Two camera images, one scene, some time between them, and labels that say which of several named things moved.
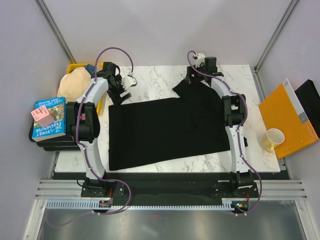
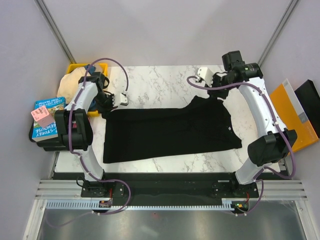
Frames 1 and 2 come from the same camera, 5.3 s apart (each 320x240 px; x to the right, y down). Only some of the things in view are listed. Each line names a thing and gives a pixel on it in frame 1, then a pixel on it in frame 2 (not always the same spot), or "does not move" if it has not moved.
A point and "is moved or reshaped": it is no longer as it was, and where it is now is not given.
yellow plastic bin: (72, 66) does not move
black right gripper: (191, 70) → (215, 93)
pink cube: (42, 116) does not move
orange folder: (283, 110) does not move
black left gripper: (116, 98) → (110, 107)
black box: (308, 96) does not move
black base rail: (152, 185) does not move
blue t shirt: (91, 69) does not move
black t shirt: (141, 132) is moved or reshaped
